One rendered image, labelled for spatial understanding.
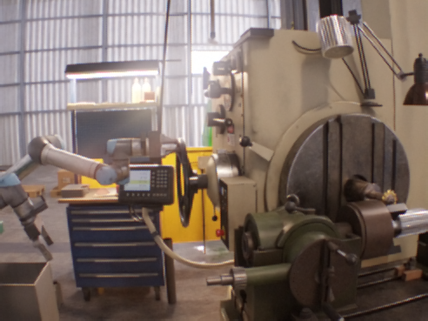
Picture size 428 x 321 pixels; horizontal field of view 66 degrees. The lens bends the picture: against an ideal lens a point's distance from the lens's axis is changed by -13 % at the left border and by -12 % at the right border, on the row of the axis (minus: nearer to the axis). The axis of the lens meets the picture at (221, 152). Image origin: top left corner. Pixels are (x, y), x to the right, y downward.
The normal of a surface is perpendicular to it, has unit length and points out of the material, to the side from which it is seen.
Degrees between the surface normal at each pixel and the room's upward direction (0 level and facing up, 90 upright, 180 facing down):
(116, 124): 90
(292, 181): 90
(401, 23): 90
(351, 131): 90
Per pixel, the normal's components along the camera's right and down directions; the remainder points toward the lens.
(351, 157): 0.20, 0.09
